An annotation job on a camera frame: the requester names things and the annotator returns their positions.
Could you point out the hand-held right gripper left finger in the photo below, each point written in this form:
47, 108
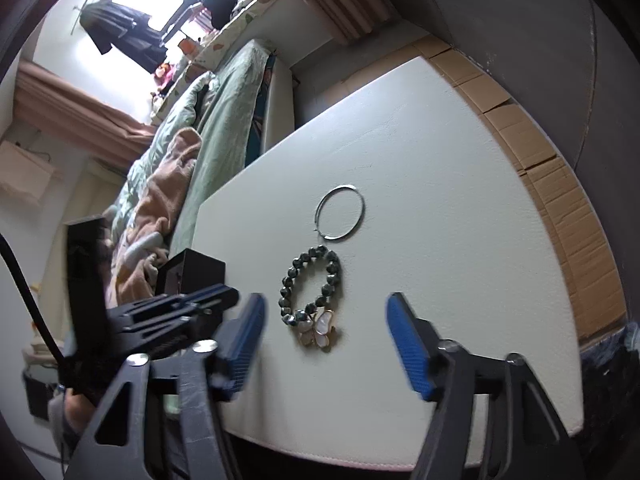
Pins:
242, 345

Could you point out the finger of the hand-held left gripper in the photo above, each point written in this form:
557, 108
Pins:
175, 305
160, 340

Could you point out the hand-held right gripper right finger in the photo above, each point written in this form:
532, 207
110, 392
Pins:
410, 345

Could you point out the black jewelry box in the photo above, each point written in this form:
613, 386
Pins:
200, 270

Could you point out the thin silver bangle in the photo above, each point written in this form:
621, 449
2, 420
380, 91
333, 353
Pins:
316, 215

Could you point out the pink fleece blanket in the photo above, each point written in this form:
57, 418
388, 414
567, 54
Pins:
160, 195

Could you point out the hanging pink towel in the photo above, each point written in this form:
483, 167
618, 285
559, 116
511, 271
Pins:
25, 170

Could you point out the pink curtain beside headboard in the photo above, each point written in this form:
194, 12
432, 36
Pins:
75, 110

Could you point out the bed with green sheet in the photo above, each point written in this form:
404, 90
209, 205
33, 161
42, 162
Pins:
220, 135

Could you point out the green floral quilt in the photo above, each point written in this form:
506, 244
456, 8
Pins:
175, 115

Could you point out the white low table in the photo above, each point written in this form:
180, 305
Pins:
425, 160

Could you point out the cardboard floor sheets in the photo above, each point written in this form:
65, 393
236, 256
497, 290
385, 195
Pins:
565, 220

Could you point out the hanging black coat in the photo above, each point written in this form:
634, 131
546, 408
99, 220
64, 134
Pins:
125, 30

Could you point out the orange packet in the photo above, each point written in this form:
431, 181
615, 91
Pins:
190, 47

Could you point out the floral window seat cushion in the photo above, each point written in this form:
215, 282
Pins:
240, 20

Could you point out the black bag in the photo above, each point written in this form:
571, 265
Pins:
222, 0

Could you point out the grey wardrobe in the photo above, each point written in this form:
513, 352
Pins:
525, 35

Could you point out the pink curtain beside wardrobe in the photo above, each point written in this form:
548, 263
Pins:
330, 0

